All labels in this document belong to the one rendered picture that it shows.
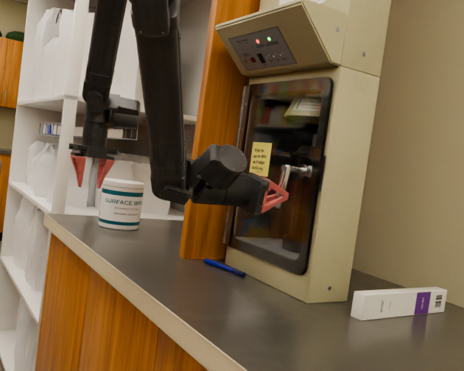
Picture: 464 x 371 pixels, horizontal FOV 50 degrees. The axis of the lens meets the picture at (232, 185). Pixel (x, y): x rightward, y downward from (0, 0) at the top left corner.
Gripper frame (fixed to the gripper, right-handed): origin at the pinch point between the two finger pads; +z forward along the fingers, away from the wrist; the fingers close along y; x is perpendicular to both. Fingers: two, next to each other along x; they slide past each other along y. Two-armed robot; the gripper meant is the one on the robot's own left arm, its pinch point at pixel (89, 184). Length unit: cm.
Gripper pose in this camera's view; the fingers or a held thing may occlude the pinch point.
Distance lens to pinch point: 124.9
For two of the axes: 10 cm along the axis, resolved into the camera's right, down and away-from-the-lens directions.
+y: 8.5, 0.8, 5.3
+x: -5.2, -1.1, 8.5
